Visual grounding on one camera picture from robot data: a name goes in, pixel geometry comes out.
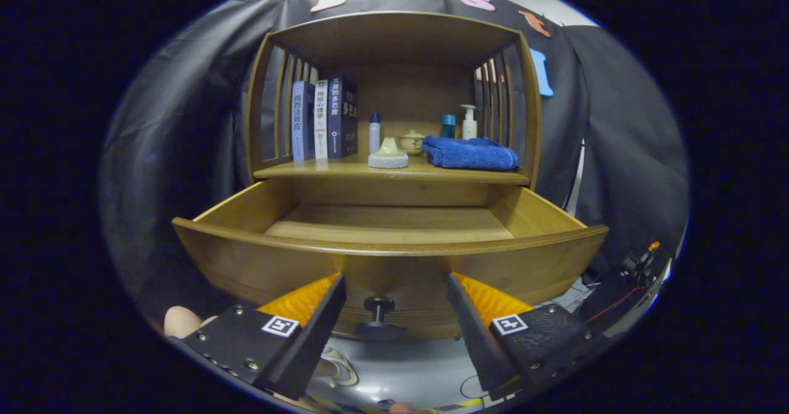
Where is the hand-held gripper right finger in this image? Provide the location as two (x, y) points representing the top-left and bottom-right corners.
(446, 272), (611, 401)

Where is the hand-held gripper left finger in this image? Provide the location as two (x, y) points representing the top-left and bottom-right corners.
(179, 272), (347, 401)

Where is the black drawer knob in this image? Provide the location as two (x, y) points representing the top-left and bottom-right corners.
(356, 296), (407, 341)

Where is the wooden drawer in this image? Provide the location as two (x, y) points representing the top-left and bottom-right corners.
(171, 179), (610, 341)

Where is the cream brush with white base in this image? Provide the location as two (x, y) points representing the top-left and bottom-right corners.
(368, 137), (409, 169)

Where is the wooden countertop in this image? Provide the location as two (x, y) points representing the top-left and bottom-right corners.
(253, 152), (532, 187)

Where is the wooden cabinet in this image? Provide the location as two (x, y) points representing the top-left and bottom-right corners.
(245, 10), (543, 190)

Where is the black and orange tool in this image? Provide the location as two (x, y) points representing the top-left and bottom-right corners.
(623, 240), (663, 279)

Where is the blue folded towel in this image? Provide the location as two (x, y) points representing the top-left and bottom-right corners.
(422, 134), (520, 172)

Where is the beige lidded teacup with saucer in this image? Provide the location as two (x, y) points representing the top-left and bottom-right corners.
(399, 129), (426, 156)

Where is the light blue book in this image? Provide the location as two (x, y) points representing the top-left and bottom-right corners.
(291, 80), (316, 162)

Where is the white book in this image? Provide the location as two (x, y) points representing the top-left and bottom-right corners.
(313, 79), (330, 160)

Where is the dark blue book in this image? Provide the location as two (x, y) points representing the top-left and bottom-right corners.
(327, 73), (359, 159)

